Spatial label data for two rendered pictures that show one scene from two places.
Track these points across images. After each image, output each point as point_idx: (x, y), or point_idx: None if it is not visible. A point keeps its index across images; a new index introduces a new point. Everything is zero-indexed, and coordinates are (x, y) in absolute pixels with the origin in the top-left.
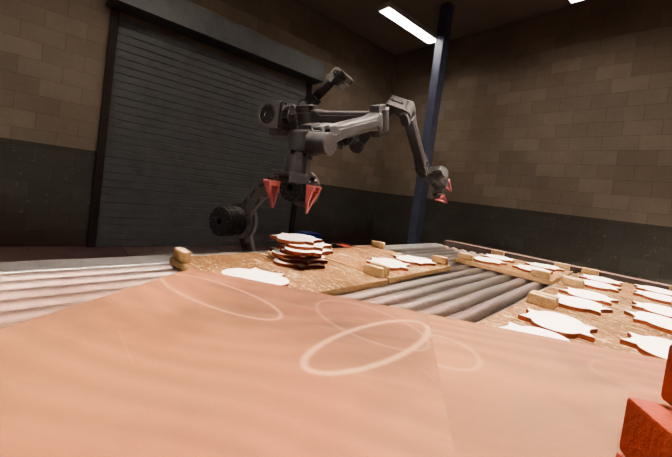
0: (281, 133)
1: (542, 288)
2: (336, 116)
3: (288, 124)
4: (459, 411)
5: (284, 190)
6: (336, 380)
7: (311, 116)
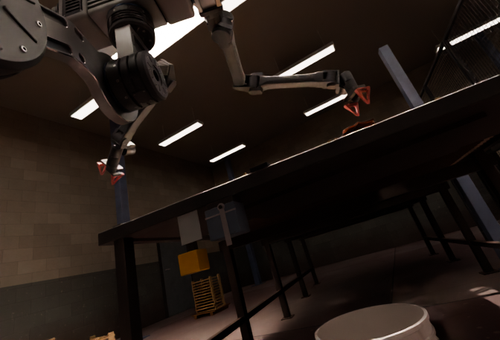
0: (191, 4)
1: None
2: (238, 56)
3: (217, 14)
4: None
5: (152, 74)
6: None
7: (232, 36)
